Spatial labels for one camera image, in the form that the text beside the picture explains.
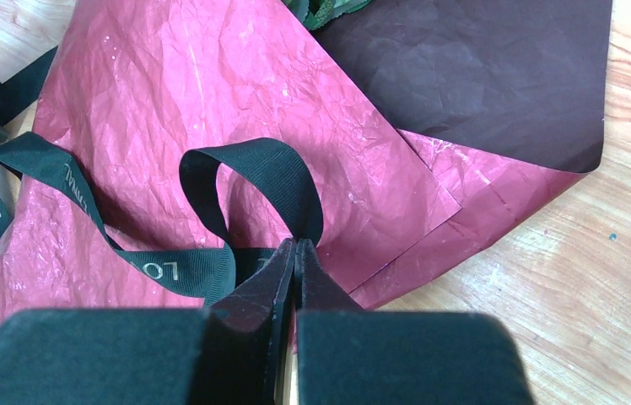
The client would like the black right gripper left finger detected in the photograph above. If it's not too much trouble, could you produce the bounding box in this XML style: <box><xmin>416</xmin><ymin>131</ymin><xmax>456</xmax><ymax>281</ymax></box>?
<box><xmin>0</xmin><ymin>240</ymin><xmax>296</xmax><ymax>404</ymax></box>

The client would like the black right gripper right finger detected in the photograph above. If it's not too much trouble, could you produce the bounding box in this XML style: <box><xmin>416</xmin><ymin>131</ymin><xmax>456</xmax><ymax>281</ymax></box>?
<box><xmin>295</xmin><ymin>240</ymin><xmax>534</xmax><ymax>404</ymax></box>

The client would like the black strap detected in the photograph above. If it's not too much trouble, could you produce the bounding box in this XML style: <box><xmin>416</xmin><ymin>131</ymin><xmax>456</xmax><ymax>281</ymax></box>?
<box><xmin>0</xmin><ymin>46</ymin><xmax>325</xmax><ymax>362</ymax></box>

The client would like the dark red wrapping paper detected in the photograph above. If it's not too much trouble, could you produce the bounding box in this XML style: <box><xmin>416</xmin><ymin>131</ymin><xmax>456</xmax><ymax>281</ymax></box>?
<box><xmin>0</xmin><ymin>1</ymin><xmax>612</xmax><ymax>324</ymax></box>

